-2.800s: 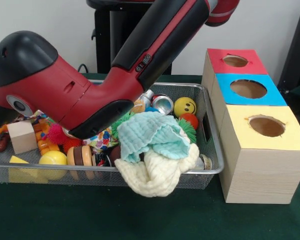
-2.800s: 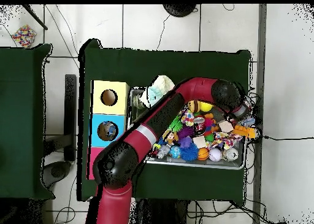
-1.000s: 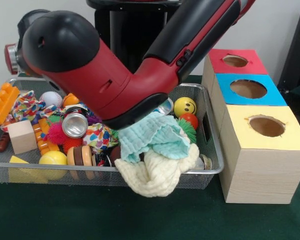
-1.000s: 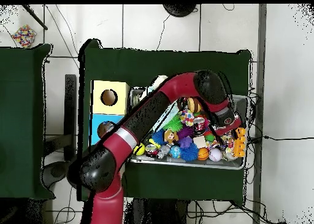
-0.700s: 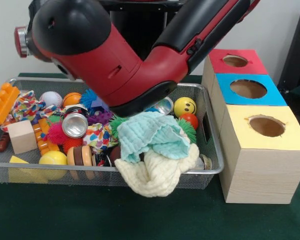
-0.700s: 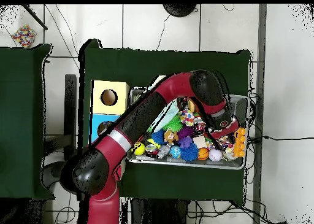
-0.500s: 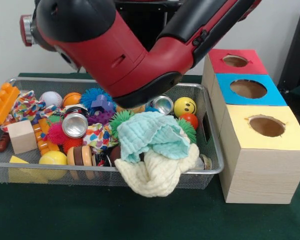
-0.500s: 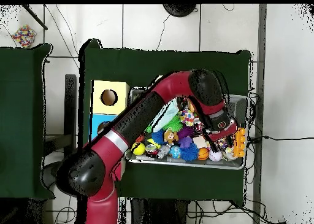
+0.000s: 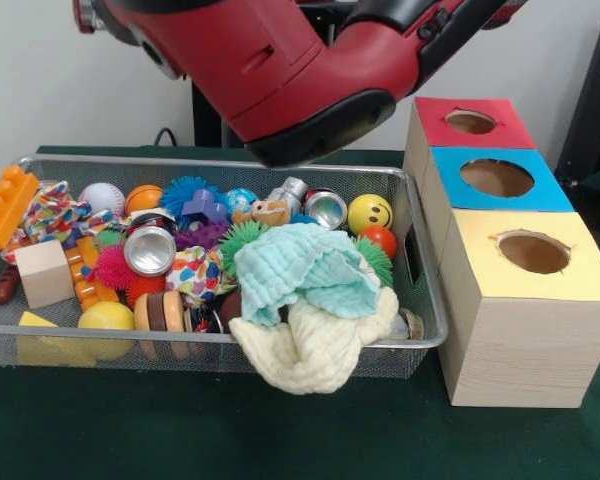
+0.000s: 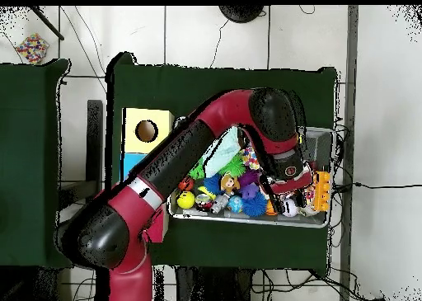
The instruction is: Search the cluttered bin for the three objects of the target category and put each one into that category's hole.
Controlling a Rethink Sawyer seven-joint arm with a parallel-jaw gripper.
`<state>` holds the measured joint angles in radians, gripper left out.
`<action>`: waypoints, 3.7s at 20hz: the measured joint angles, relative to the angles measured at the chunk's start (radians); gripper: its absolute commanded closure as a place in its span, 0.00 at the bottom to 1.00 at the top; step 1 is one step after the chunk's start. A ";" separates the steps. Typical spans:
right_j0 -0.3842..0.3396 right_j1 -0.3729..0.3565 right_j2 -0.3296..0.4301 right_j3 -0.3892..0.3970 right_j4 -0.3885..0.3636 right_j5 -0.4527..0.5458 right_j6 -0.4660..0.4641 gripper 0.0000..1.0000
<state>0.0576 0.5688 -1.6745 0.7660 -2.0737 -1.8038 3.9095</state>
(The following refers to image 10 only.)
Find colourful patterned packet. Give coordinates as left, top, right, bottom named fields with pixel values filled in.
left=14, top=33, right=50, bottom=66

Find green spiky ball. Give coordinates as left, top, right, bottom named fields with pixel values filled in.
left=189, top=161, right=207, bottom=181

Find green furry googly-eyed toy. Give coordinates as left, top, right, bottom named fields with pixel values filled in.
left=220, top=154, right=246, bottom=179

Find wooden box with three holes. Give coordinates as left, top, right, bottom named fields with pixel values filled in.
left=120, top=107, right=176, bottom=244

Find orange toy brick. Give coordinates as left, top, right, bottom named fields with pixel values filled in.
left=312, top=171, right=331, bottom=214

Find small red ball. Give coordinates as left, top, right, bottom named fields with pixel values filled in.
left=178, top=175, right=196, bottom=192

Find large blue spiky ball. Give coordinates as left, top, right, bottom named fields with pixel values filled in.
left=203, top=174, right=223, bottom=196

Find clear mesh bin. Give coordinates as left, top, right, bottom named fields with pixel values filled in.
left=167, top=119, right=334, bottom=229

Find colourful patterned cloth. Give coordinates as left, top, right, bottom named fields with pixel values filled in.
left=241, top=146, right=262, bottom=172

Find dark green side table cloth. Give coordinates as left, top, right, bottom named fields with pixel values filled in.
left=0, top=59, right=73, bottom=270

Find yellow smiley ball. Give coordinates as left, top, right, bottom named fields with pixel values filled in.
left=176, top=190, right=196, bottom=210

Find mint green cloth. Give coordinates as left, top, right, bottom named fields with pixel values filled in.
left=203, top=128, right=242, bottom=178

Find black rod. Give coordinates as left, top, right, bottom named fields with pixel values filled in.
left=29, top=6, right=65, bottom=41

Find black round base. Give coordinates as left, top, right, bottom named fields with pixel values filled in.
left=218, top=5, right=265, bottom=24

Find small blue spiky ball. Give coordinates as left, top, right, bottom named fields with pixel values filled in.
left=241, top=190, right=268, bottom=218

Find grey metal strip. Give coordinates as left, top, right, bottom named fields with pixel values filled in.
left=339, top=5, right=360, bottom=301

